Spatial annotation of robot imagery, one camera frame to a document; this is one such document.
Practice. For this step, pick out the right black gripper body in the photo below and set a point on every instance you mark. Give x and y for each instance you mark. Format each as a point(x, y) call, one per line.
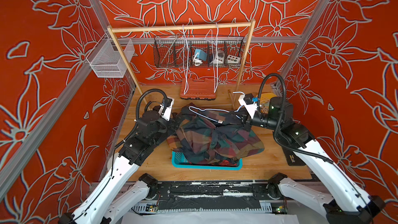
point(249, 122)

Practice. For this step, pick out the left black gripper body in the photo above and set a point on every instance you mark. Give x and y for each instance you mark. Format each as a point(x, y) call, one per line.
point(171, 125)

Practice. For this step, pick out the dark plaid shirt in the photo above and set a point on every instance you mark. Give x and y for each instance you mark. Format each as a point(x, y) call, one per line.
point(222, 142)

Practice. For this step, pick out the white wire hanger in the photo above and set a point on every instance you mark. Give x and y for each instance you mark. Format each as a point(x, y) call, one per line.
point(186, 50)

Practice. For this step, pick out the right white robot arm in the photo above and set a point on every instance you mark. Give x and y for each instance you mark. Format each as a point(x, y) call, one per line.
point(345, 202)

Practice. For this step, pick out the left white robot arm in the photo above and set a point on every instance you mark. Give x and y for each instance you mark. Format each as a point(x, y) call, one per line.
point(104, 205)

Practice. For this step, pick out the yellow plastic tray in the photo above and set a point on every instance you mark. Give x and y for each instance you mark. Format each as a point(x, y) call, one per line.
point(263, 101)

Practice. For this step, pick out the teal plastic basket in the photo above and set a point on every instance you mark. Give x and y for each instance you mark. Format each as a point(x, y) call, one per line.
point(179, 161)

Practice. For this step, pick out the red tool case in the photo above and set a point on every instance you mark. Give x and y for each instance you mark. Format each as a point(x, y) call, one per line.
point(197, 89)

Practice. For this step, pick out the black box with label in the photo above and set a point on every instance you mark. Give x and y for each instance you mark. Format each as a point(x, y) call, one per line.
point(292, 159)

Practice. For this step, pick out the white button box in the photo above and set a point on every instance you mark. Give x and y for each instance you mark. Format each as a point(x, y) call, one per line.
point(233, 60)

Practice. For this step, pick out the wooden clothes rack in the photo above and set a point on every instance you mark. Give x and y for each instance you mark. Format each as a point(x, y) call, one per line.
point(112, 32)

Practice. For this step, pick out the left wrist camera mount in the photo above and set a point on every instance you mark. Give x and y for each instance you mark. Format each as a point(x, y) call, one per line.
point(165, 110)

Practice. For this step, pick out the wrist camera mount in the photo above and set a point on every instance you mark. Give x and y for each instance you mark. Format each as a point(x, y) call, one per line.
point(165, 110)
point(250, 103)

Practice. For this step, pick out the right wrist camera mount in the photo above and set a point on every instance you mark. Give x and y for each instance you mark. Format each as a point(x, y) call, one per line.
point(250, 103)

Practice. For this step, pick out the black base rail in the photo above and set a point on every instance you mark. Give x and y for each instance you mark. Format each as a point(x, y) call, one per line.
point(224, 195)

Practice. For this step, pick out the white switch box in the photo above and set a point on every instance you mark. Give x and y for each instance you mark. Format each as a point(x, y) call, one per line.
point(217, 58)

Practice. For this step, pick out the black wire basket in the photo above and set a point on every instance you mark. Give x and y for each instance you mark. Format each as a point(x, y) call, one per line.
point(177, 51)

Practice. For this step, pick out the teal box with cable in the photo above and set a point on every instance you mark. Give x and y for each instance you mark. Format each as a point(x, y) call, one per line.
point(199, 57)

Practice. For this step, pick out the white wire basket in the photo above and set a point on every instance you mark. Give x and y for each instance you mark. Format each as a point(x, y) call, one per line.
point(106, 61)

